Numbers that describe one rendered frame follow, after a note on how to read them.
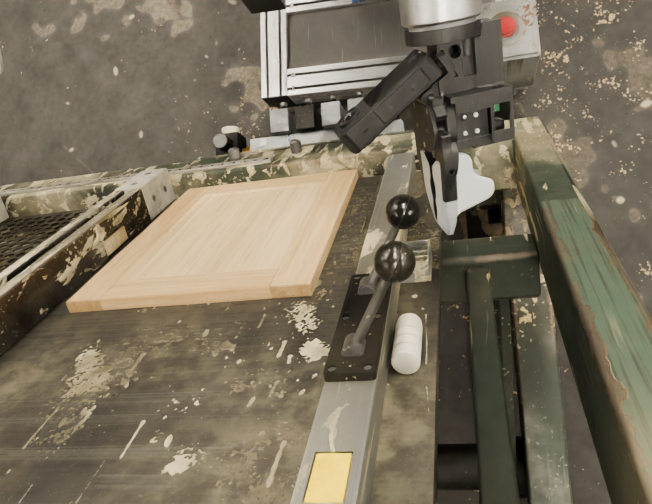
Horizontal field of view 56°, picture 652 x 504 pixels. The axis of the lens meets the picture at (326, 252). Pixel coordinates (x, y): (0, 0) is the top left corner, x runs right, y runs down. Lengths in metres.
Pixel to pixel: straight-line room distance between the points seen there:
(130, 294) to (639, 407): 0.67
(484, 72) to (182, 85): 1.96
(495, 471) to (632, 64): 1.82
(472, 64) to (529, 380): 0.82
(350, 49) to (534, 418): 1.29
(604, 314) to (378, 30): 1.59
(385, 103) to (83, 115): 2.17
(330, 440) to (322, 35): 1.74
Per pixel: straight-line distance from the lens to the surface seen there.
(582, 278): 0.70
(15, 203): 1.60
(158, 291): 0.91
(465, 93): 0.61
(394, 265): 0.54
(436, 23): 0.59
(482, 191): 0.65
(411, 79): 0.60
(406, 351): 0.63
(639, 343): 0.60
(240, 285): 0.85
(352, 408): 0.55
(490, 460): 0.63
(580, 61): 2.26
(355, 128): 0.59
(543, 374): 1.32
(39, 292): 0.99
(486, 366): 0.74
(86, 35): 2.80
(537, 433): 1.34
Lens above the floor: 2.10
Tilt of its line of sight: 75 degrees down
